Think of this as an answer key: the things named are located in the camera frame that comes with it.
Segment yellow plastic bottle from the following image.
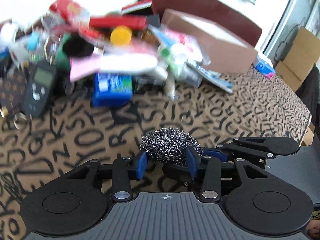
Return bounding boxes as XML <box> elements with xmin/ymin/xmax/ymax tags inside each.
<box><xmin>110</xmin><ymin>25</ymin><xmax>132</xmax><ymax>46</ymax></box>

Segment pink printed zip bag pack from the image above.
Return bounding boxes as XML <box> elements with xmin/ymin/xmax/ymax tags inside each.
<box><xmin>163</xmin><ymin>27</ymin><xmax>211</xmax><ymax>65</ymax></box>

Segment flat red box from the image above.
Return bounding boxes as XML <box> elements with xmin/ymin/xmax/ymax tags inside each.
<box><xmin>89</xmin><ymin>15</ymin><xmax>149</xmax><ymax>30</ymax></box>

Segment red white patterned box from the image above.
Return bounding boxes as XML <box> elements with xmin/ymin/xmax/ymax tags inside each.
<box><xmin>49</xmin><ymin>0</ymin><xmax>90</xmax><ymax>24</ymax></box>

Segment white round jar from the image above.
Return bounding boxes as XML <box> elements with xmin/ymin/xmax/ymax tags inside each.
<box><xmin>0</xmin><ymin>22</ymin><xmax>18</xmax><ymax>47</ymax></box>

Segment blue tissue pack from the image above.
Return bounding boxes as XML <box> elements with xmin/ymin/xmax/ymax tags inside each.
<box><xmin>253</xmin><ymin>53</ymin><xmax>276</xmax><ymax>79</ymax></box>

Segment steel wool scrubber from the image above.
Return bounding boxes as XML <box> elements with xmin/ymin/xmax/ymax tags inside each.
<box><xmin>139</xmin><ymin>127</ymin><xmax>204</xmax><ymax>166</ymax></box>

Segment red black open gift box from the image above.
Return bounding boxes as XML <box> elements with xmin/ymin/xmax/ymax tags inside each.
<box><xmin>121</xmin><ymin>0</ymin><xmax>161</xmax><ymax>28</ymax></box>

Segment black white marker pack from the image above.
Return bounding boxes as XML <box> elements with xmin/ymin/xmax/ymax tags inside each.
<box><xmin>186</xmin><ymin>59</ymin><xmax>219</xmax><ymax>86</ymax></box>

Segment blue green gum box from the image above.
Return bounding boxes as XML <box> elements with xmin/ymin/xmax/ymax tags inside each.
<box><xmin>92</xmin><ymin>73</ymin><xmax>133</xmax><ymax>107</ymax></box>

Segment brown monogram pouch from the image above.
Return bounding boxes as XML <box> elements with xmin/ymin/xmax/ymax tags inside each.
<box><xmin>1</xmin><ymin>70</ymin><xmax>28</xmax><ymax>116</ymax></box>

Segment large brown cardboard box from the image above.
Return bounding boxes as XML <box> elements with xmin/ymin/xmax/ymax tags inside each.
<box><xmin>162</xmin><ymin>9</ymin><xmax>258</xmax><ymax>74</ymax></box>

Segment cotton swab bag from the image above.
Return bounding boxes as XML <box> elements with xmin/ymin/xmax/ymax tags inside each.
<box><xmin>164</xmin><ymin>73</ymin><xmax>178</xmax><ymax>101</ymax></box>

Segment cardboard boxes in background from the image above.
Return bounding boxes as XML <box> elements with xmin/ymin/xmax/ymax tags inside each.
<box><xmin>275</xmin><ymin>27</ymin><xmax>319</xmax><ymax>92</ymax></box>

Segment dark brown wooden board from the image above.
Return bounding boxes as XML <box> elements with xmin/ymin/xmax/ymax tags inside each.
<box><xmin>139</xmin><ymin>0</ymin><xmax>262</xmax><ymax>46</ymax></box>

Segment blue white cream tube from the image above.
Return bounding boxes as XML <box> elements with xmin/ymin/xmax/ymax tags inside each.
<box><xmin>148</xmin><ymin>25</ymin><xmax>175</xmax><ymax>59</ymax></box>

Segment black digital device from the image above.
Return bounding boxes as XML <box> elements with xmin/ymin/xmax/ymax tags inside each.
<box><xmin>22</xmin><ymin>60</ymin><xmax>57</xmax><ymax>118</ymax></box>

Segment pink white sock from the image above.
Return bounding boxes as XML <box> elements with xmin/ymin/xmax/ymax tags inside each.
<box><xmin>69</xmin><ymin>53</ymin><xmax>158</xmax><ymax>82</ymax></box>

